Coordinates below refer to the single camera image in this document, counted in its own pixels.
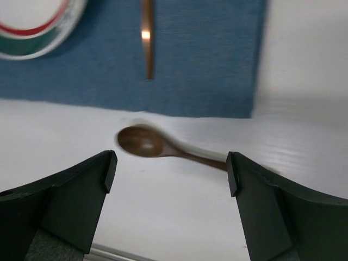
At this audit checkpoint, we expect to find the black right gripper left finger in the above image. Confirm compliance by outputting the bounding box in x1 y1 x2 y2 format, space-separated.
1 150 117 260

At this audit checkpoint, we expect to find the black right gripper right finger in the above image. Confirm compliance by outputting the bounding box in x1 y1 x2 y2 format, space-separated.
227 152 347 260

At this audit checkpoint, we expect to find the copper spoon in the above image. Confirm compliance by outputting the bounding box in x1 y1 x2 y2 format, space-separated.
116 125 227 171

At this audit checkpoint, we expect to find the blue cloth placemat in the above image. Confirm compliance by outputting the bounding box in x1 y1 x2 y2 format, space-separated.
1 1 268 118

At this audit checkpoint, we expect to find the white plate with green rim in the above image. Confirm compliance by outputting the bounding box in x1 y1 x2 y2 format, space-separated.
1 0 88 60

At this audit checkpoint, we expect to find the copper knife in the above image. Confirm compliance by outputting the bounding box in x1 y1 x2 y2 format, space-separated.
140 0 154 80

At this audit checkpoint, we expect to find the aluminium table edge rail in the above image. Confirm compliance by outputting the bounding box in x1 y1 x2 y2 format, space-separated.
84 244 153 261

